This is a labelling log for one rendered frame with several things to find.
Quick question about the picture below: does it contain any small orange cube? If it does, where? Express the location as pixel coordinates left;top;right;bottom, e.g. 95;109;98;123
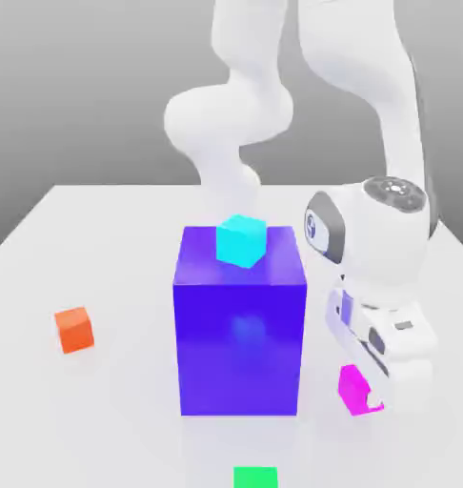
53;305;96;356

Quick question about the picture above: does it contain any small cyan cube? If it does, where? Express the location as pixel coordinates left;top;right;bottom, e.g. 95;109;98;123
214;213;268;270

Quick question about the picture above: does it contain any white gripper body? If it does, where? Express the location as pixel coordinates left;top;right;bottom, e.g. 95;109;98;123
325;289;434;416

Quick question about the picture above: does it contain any small magenta cube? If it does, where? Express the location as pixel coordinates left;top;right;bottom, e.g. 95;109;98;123
336;363;386;417

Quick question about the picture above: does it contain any small green cube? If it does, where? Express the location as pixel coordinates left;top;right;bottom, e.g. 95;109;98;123
232;465;279;488

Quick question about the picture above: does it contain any large blue box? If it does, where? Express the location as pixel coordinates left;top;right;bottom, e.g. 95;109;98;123
171;225;308;417

